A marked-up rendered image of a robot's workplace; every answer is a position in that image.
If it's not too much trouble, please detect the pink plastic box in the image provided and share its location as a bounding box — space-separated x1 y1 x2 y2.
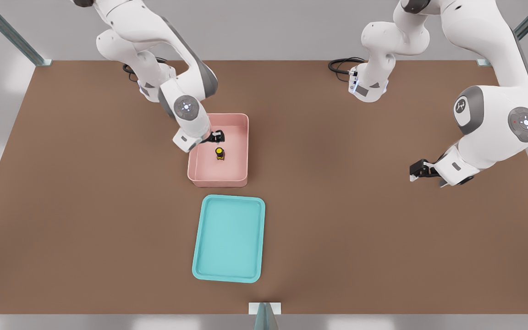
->
187 113 249 188

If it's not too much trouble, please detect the pale blue-green tray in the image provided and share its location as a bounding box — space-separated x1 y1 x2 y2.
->
192 194 266 283

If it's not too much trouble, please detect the black cable loop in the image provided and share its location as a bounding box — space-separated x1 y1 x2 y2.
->
122 57 168 83
328 57 367 83

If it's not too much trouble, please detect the silver frame post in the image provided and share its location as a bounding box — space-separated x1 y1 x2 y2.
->
0 0 53 66
248 302 282 330
477 0 528 66

